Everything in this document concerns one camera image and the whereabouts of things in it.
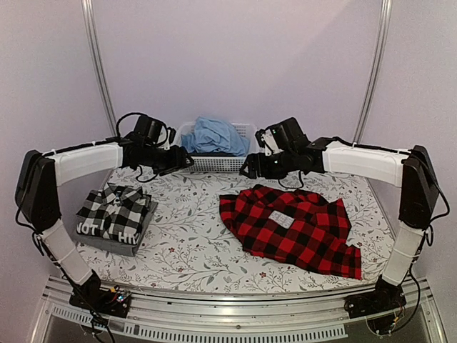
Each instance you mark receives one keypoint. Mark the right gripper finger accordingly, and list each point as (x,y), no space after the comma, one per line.
(253,160)
(252,171)

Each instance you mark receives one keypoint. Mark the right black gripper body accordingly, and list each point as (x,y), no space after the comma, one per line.
(277,169)

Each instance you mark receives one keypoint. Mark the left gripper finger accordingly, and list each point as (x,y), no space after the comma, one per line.
(183,157)
(170,168)

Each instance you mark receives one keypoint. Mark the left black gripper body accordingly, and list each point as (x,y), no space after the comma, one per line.
(160,162)

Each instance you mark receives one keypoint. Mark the red black plaid shirt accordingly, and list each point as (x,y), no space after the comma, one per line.
(299,228)

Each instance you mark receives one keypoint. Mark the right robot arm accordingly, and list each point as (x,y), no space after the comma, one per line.
(409,170)

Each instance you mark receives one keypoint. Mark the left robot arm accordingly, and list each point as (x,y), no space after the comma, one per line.
(42,174)

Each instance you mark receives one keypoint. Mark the white plastic basket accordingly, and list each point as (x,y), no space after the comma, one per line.
(220,164)

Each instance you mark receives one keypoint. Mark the blue shirt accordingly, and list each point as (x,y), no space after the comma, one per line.
(215,136)

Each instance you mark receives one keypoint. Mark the folded black white plaid shirt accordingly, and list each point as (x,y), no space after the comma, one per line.
(115,213)

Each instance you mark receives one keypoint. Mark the floral tablecloth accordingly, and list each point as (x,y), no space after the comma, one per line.
(187,248)

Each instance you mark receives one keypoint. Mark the folded grey shirt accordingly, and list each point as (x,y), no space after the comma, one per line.
(113,246)

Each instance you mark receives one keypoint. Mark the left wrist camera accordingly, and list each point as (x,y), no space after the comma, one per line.
(153,133)

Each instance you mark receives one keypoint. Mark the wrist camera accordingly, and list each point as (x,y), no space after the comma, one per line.
(153,133)
(286,135)

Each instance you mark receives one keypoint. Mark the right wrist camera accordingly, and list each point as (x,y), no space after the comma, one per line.
(286,135)

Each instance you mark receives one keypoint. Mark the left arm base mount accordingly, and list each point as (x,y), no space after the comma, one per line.
(91,296)

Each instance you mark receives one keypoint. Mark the aluminium front rail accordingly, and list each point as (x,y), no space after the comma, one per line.
(173,316)

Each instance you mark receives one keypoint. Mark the left aluminium post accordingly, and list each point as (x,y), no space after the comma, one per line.
(95,52)

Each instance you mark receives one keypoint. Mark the aluminium post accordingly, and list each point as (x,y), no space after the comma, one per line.
(95,52)
(381,39)

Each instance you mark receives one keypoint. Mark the right aluminium post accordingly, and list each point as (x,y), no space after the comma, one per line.
(381,39)

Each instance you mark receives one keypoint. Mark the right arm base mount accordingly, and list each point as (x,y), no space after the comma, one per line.
(386,301)

